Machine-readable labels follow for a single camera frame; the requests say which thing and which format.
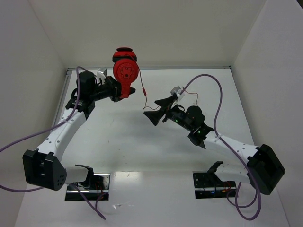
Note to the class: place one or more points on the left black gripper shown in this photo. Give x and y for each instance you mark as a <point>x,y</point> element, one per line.
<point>114,87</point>

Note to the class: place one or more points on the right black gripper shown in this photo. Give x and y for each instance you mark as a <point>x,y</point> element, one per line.
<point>155,116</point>

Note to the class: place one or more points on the red black headphones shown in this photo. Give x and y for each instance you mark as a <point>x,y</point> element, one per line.
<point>125,69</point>

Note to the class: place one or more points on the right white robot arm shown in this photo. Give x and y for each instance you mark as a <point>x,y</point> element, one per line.
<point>259,166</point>

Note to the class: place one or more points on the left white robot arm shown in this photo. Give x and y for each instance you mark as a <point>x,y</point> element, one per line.
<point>42,166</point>

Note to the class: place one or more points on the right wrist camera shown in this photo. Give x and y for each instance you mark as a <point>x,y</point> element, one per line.
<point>178,91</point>

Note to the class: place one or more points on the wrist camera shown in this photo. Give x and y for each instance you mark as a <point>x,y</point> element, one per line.
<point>102,73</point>
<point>178,91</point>

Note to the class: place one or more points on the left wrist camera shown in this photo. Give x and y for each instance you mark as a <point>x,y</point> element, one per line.
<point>102,73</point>

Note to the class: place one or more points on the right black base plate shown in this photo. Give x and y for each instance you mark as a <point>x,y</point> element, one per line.
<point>208,188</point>

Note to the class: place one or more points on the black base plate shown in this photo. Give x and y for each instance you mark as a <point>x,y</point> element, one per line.
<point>98,187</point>
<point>208,188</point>

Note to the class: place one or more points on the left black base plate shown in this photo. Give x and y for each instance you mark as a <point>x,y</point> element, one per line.
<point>98,187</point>

